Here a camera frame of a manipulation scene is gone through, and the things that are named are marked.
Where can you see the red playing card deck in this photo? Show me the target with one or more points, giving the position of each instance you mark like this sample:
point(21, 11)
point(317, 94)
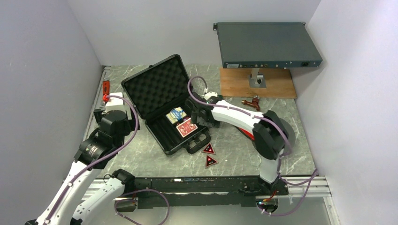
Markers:
point(186, 127)

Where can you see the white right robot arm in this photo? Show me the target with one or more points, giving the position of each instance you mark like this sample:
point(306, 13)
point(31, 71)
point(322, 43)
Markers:
point(273, 136)

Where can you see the lower red all-in triangle button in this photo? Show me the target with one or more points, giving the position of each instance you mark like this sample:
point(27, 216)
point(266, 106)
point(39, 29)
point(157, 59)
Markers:
point(210, 161)

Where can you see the plywood base board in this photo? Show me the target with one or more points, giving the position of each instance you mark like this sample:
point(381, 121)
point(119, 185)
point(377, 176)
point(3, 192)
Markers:
point(278, 83)

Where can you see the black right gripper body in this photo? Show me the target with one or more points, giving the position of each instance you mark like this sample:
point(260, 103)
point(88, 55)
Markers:
point(208, 121)

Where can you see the black foam-lined carrying case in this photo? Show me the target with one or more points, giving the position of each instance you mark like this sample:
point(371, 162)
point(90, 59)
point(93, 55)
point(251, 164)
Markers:
point(155, 92)

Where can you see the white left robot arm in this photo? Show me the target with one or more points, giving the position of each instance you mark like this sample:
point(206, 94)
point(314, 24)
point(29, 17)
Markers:
point(68, 206)

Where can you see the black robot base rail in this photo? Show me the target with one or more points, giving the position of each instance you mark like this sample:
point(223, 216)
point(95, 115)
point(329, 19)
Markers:
point(245, 191)

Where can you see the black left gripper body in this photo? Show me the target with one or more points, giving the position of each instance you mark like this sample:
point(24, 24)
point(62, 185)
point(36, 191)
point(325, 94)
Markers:
point(131, 123)

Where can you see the right clear round disc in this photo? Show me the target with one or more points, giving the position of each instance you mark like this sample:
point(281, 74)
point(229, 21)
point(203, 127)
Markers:
point(255, 160)

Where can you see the upper red triangle button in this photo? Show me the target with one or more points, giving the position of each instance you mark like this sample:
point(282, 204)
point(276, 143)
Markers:
point(209, 149)

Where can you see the blue playing card deck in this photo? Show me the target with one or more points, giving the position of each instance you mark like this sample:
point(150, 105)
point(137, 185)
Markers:
point(175, 115)

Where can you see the grey rack-mount network device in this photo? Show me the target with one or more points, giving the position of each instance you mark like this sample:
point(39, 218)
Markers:
point(266, 45)

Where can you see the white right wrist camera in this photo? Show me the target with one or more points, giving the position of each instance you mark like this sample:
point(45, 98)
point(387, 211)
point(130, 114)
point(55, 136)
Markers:
point(210, 94)

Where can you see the red-handled adjustable wrench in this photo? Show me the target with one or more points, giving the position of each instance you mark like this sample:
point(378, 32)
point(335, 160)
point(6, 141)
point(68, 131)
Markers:
point(106, 86)

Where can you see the metal device stand bracket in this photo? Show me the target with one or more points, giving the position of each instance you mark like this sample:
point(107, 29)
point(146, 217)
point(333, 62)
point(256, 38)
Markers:
point(256, 79)

